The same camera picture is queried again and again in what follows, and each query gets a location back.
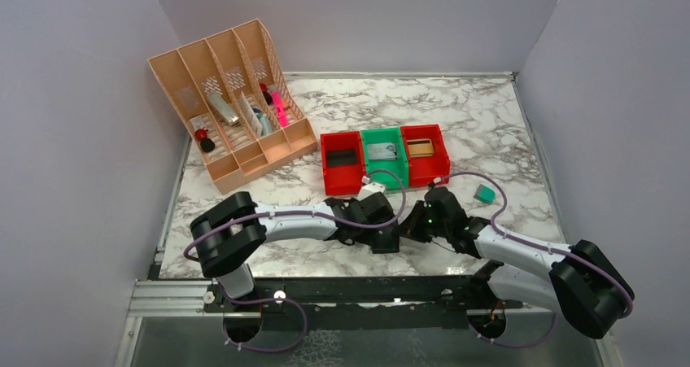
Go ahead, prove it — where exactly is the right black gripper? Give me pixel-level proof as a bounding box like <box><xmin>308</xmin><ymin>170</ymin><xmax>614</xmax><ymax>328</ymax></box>
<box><xmin>395</xmin><ymin>199</ymin><xmax>451</xmax><ymax>242</ymax></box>

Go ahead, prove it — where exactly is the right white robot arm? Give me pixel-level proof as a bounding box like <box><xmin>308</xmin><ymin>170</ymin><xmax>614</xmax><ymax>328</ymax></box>
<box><xmin>395</xmin><ymin>186</ymin><xmax>635</xmax><ymax>339</ymax></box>

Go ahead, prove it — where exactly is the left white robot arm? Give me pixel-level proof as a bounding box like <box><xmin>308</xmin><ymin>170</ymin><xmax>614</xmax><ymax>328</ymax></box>
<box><xmin>183</xmin><ymin>191</ymin><xmax>402</xmax><ymax>311</ymax></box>

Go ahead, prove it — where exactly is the gold card in bin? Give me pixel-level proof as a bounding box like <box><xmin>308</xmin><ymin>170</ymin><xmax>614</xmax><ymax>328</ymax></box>
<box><xmin>406</xmin><ymin>138</ymin><xmax>435</xmax><ymax>158</ymax></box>

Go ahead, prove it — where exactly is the silver card in bin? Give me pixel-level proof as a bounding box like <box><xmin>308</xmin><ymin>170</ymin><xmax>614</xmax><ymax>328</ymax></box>
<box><xmin>366</xmin><ymin>142</ymin><xmax>398</xmax><ymax>161</ymax></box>

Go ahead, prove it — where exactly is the black card in bin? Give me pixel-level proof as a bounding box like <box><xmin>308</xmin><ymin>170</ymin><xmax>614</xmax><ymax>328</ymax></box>
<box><xmin>325</xmin><ymin>149</ymin><xmax>359</xmax><ymax>168</ymax></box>

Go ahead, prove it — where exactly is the right red bin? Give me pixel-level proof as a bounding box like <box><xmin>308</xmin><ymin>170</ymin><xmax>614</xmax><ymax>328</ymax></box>
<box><xmin>400</xmin><ymin>124</ymin><xmax>451</xmax><ymax>187</ymax></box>

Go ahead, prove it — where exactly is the red bin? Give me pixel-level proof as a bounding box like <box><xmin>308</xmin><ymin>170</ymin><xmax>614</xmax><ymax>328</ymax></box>
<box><xmin>320</xmin><ymin>131</ymin><xmax>366</xmax><ymax>196</ymax></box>
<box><xmin>400</xmin><ymin>124</ymin><xmax>451</xmax><ymax>187</ymax></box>

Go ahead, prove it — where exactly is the teal eraser block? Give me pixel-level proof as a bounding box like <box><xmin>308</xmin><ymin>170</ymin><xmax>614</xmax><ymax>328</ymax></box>
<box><xmin>474</xmin><ymin>184</ymin><xmax>496</xmax><ymax>204</ymax></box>

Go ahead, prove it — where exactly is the left red bin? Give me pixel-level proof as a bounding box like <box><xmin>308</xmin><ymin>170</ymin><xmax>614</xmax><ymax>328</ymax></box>
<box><xmin>320</xmin><ymin>131</ymin><xmax>366</xmax><ymax>196</ymax></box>

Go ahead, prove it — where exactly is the pink highlighter marker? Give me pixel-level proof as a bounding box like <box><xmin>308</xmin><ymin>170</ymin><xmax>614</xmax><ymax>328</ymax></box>
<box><xmin>271</xmin><ymin>91</ymin><xmax>289</xmax><ymax>128</ymax></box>

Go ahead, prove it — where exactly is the white paper pad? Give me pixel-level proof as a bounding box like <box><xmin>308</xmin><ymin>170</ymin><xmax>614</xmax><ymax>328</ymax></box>
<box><xmin>238</xmin><ymin>92</ymin><xmax>263</xmax><ymax>138</ymax></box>

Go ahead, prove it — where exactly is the red and black stamp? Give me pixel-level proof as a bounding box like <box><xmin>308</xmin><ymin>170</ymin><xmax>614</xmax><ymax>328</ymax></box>
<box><xmin>194</xmin><ymin>129</ymin><xmax>216</xmax><ymax>153</ymax></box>

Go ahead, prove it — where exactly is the peach desk file organizer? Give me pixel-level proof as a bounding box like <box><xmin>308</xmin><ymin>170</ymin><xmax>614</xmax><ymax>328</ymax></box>
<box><xmin>148</xmin><ymin>19</ymin><xmax>317</xmax><ymax>194</ymax></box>

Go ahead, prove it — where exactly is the silver stapler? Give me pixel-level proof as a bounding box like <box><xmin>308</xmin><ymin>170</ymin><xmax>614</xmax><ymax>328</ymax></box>
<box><xmin>207</xmin><ymin>91</ymin><xmax>239</xmax><ymax>125</ymax></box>

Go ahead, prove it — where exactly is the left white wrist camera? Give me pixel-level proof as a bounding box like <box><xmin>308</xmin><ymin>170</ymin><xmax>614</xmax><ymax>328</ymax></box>
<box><xmin>356</xmin><ymin>175</ymin><xmax>386</xmax><ymax>201</ymax></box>

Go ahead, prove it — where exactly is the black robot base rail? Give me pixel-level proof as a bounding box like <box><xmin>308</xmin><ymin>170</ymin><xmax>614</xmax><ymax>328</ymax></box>
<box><xmin>203</xmin><ymin>275</ymin><xmax>522</xmax><ymax>331</ymax></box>

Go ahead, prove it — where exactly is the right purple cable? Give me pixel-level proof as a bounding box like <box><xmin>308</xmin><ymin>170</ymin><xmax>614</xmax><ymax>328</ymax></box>
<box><xmin>426</xmin><ymin>171</ymin><xmax>635</xmax><ymax>351</ymax></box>

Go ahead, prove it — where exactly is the aluminium frame rail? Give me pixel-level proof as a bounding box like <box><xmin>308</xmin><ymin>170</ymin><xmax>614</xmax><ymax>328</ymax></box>
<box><xmin>127</xmin><ymin>280</ymin><xmax>211</xmax><ymax>317</ymax></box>

